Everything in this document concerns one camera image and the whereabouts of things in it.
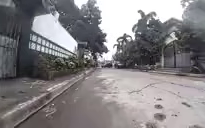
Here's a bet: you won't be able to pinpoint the large leafy trees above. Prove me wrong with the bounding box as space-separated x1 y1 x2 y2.
53 0 109 61

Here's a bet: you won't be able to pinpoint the low planter wall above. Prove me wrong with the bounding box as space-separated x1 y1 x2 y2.
36 68 88 82

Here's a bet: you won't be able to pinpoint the pale concrete kerb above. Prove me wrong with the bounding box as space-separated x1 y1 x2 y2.
0 68 97 128

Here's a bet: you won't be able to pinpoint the gate pillar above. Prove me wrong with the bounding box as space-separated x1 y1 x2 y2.
77 41 88 62

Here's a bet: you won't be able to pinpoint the flowering bushes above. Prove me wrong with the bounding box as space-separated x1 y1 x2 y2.
36 53 94 78

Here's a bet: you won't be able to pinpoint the grey slatted fence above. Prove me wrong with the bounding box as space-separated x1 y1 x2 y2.
0 29 19 81

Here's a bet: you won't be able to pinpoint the raised pavement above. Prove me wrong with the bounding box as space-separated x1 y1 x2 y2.
139 68 205 80

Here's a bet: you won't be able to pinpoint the tall broad-leaved tree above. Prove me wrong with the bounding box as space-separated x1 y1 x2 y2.
131 9 171 66

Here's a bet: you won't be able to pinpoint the palm tree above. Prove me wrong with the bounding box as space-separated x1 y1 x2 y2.
112 32 134 68

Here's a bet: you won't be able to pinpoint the dark tree beside house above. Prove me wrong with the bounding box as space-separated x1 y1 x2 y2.
176 0 205 54

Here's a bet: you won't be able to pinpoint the house with gate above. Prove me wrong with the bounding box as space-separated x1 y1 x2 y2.
161 17 205 70

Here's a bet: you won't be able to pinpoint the grey concrete sidewalk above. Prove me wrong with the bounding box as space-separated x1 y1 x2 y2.
0 68 96 128

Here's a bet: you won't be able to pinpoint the cracked grey concrete road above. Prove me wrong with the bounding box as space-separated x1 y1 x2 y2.
14 68 205 128

